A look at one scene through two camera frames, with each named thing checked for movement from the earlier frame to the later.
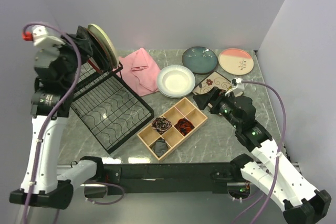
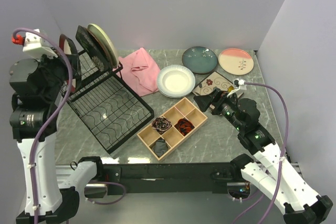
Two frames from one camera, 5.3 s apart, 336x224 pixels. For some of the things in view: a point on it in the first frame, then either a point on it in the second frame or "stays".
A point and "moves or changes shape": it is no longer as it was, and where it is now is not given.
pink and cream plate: x=237 y=61 stays
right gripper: x=219 y=94 stays
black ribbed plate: x=97 y=54 moves or changes shape
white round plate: x=175 y=81 stays
